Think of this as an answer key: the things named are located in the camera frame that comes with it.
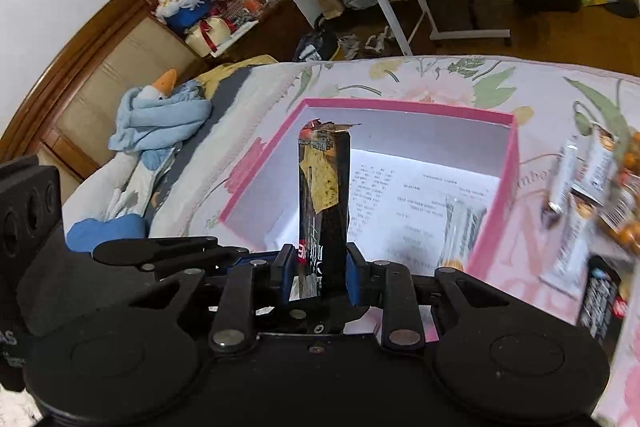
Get blue cloth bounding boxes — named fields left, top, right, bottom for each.
left=66, top=213, right=152, bottom=254

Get blue basket with white flowers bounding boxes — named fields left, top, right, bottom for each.
left=154, top=0, right=214, bottom=36

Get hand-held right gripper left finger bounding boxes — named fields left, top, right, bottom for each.
left=129, top=244, right=297, bottom=354

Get goose plush toy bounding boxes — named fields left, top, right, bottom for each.
left=108, top=68, right=214, bottom=154

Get grey yellow quilt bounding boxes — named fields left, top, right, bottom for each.
left=145, top=55, right=282, bottom=230

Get floral pink blanket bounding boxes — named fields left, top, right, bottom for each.
left=62, top=54, right=640, bottom=427

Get wooden bed headboard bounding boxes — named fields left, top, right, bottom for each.
left=0, top=0, right=212, bottom=188

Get red wire basket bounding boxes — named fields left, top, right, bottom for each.
left=209, top=0, right=267, bottom=28

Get wooden nightstand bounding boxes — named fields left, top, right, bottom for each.
left=219, top=0, right=322, bottom=64

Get clear bag of orange nuts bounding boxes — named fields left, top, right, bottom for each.
left=597, top=127, right=640, bottom=254

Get printed white paper sheet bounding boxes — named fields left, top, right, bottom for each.
left=260, top=147, right=501, bottom=270

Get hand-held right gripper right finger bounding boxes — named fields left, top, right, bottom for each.
left=345, top=244, right=512, bottom=354

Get pink cardboard box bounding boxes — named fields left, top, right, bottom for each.
left=217, top=97, right=519, bottom=279

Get white snack packet brown print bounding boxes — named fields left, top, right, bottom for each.
left=541, top=136, right=582, bottom=228
left=539, top=189, right=602, bottom=299
left=574, top=121, right=622, bottom=208

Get grey shoe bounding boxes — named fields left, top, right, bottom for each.
left=364, top=26, right=399, bottom=56
left=339, top=34, right=362, bottom=58

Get black snack bar packet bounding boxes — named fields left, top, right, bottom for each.
left=297, top=119, right=354, bottom=300

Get silver white snack packet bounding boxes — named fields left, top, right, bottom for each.
left=439, top=198, right=489, bottom=269

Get cream gift box red ribbon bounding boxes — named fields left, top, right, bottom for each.
left=184, top=13, right=237, bottom=58

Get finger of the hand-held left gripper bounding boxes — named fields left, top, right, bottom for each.
left=92, top=234, right=278, bottom=273

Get black bag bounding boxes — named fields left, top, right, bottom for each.
left=294, top=17, right=344, bottom=64

